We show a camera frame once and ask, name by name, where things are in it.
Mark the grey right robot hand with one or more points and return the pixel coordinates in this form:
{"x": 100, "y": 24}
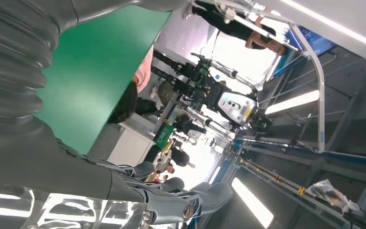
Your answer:
{"x": 60, "y": 177}

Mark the white desk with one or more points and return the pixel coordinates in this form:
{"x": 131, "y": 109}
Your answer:
{"x": 129, "y": 148}

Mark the person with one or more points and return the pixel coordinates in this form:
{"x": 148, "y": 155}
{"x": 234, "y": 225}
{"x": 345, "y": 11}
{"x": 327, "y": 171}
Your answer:
{"x": 179, "y": 156}
{"x": 227, "y": 25}
{"x": 124, "y": 104}
{"x": 168, "y": 170}

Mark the green table mat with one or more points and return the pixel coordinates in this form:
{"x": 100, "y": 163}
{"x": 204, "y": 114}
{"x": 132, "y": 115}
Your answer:
{"x": 91, "y": 79}

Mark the black bag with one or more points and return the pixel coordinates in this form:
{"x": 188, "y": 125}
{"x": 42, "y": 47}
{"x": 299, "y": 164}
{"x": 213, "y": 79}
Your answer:
{"x": 145, "y": 107}

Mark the green box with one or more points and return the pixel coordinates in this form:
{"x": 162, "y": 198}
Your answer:
{"x": 164, "y": 136}

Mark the blue overhead beam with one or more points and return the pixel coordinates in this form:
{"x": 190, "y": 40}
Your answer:
{"x": 225, "y": 164}

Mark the hanging humanoid robot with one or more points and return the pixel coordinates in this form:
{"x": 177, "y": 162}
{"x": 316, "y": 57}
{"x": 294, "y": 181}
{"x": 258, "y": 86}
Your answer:
{"x": 236, "y": 107}

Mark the ceiling light strip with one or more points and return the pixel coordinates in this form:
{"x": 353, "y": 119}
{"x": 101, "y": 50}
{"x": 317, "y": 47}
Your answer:
{"x": 252, "y": 202}
{"x": 292, "y": 102}

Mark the clear plastic bag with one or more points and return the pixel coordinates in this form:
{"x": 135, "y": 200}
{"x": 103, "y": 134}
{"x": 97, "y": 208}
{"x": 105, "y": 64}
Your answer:
{"x": 328, "y": 194}

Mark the white gantry frame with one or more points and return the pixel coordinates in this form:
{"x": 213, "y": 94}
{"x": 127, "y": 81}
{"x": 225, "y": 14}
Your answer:
{"x": 321, "y": 94}

